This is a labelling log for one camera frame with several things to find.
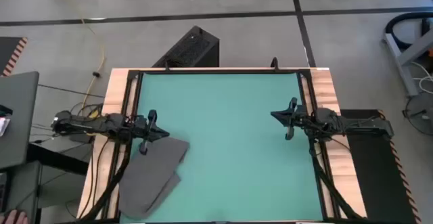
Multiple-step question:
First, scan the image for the black computer monitor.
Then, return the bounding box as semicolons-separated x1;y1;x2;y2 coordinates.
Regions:
152;25;221;68

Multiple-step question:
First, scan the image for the yellow hanging cable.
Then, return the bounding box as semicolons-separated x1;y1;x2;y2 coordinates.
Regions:
53;0;106;116

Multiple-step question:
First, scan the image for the grey knitted sweater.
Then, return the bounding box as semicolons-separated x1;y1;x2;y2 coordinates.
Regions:
117;136;190;220

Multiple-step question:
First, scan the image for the black hose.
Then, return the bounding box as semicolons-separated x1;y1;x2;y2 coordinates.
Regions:
385;11;433;51

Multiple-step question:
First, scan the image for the person's hand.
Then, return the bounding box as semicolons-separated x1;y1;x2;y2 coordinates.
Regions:
0;209;30;224

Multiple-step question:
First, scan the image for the white cable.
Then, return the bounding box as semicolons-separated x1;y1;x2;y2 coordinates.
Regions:
411;61;433;95

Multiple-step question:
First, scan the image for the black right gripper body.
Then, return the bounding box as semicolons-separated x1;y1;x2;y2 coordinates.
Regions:
285;97;316;141

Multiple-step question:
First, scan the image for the green table mat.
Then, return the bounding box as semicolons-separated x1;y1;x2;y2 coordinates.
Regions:
120;72;324;223

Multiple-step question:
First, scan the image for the black metal table frame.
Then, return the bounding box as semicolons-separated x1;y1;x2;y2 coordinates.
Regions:
101;66;342;224

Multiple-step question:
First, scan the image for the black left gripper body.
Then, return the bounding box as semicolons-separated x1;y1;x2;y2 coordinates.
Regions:
133;109;159;156

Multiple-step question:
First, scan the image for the black striped floor mat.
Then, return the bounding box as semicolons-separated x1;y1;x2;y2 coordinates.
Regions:
0;37;28;78
340;108;422;224

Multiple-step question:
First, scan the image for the grey metal stand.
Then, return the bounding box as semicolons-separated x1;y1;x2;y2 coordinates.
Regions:
382;27;433;98

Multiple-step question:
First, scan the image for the grey side table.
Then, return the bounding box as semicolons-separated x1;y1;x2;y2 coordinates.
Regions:
0;70;40;171

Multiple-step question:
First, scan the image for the black sleeved cable bundle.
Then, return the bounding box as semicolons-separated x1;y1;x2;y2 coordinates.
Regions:
79;139;135;222
308;139;365;221

